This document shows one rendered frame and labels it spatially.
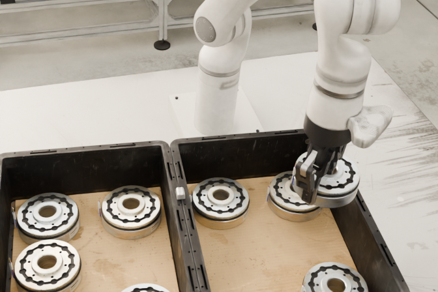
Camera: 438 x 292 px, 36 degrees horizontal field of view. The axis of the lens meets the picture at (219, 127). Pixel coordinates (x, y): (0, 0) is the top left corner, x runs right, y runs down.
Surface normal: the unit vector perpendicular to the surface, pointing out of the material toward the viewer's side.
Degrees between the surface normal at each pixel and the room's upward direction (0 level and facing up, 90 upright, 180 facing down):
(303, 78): 0
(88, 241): 0
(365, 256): 90
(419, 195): 0
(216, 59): 21
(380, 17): 86
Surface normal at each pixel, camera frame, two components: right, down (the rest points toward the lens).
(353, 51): 0.30, -0.62
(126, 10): 0.06, -0.78
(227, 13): -0.40, 0.65
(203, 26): -0.70, 0.37
